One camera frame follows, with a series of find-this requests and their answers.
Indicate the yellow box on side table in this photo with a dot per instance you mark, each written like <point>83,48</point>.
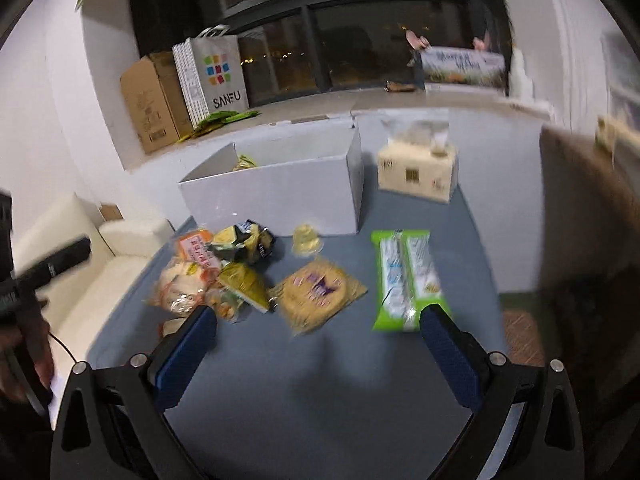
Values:
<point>612,134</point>

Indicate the brown small cake packet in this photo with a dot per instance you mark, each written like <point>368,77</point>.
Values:
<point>170,327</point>

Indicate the brown wrapper on sill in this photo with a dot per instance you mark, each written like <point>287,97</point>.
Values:
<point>398,87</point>

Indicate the black yellow snack packet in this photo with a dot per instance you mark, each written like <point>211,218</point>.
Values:
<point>246,242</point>

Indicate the green wafer snack pack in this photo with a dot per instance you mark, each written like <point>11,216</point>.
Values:
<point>408,281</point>

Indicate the olive green triangular packet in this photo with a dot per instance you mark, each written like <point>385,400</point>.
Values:
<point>247,284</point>

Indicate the yellow bread snack bag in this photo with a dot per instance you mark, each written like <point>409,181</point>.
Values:
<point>244,162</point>

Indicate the clear waffle cracker pack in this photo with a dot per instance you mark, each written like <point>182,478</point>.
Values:
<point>315,293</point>

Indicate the brown cardboard box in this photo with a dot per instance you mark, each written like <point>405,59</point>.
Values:
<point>154,100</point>

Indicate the white spray bottle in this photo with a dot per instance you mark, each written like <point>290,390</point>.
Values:
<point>520,85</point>

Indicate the cream sofa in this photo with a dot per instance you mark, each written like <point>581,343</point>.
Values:
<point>82,299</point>

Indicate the yellow tissue pack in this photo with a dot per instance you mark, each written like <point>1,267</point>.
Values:
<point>418,160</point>

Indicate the orange white cracker bag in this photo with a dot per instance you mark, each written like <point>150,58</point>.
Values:
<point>194,247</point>

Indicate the round crackers clear bag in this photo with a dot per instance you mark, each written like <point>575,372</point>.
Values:
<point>182,286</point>

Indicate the white SANFU shopping bag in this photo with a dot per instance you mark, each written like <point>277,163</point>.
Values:
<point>210,74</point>

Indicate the green snack packets on sill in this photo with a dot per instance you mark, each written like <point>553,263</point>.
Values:
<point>216,121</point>

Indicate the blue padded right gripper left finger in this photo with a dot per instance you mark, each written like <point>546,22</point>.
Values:
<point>175,360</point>

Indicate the white open storage box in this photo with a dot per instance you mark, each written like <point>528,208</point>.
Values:
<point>313,174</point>

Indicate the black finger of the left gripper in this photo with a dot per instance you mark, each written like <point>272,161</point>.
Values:
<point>43,272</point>

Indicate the person's left hand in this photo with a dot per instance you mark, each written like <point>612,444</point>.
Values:
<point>25,352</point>

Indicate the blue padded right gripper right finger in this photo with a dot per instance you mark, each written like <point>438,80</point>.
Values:
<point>458,355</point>

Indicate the rolled white paper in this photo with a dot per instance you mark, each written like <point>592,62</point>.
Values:
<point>539,109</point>

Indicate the printed landscape tissue box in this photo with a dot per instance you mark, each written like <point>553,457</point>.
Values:
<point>463,67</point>

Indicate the jelly cup with cartoon lid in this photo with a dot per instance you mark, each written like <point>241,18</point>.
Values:
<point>306,241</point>

